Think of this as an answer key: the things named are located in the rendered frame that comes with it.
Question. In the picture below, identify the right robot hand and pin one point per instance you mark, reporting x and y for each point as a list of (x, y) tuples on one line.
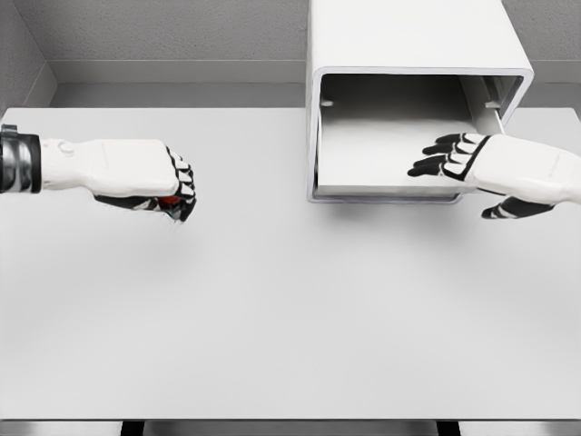
[(517, 168)]

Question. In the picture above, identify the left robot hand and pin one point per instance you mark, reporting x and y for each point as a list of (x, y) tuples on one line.
[(131, 165)]

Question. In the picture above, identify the red load switch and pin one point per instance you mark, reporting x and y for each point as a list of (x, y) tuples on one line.
[(166, 201)]

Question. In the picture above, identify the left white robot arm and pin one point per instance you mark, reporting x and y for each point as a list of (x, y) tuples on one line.
[(63, 163)]

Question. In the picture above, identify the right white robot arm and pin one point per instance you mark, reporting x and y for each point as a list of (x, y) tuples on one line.
[(574, 179)]

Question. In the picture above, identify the white tabletop storage cabinet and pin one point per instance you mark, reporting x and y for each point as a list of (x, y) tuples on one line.
[(408, 36)]

